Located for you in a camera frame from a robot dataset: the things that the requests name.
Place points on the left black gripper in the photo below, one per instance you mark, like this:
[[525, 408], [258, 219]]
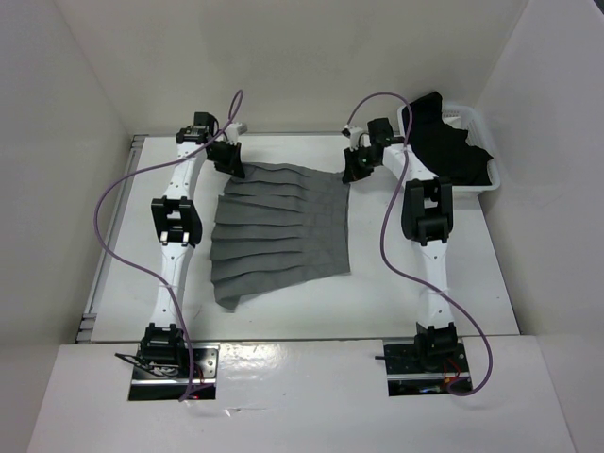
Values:
[[234, 165]]

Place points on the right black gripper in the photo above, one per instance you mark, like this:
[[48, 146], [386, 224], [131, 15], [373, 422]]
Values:
[[352, 172]]

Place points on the grey pleated skirt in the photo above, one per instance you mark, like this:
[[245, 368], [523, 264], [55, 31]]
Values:
[[278, 226]]

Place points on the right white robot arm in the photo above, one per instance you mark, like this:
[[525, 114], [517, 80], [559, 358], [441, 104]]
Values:
[[426, 221]]

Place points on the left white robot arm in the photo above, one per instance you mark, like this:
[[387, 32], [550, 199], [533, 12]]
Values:
[[164, 347]]

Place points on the black skirt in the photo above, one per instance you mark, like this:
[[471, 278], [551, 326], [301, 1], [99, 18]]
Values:
[[444, 149]]

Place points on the white plastic basket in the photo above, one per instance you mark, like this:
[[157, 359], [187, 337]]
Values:
[[478, 134]]

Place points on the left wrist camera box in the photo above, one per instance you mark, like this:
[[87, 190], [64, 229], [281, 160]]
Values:
[[234, 131]]

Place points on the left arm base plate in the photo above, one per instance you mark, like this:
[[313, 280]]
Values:
[[169, 376]]

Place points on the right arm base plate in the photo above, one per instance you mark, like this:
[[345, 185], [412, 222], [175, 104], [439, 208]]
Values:
[[406, 375]]

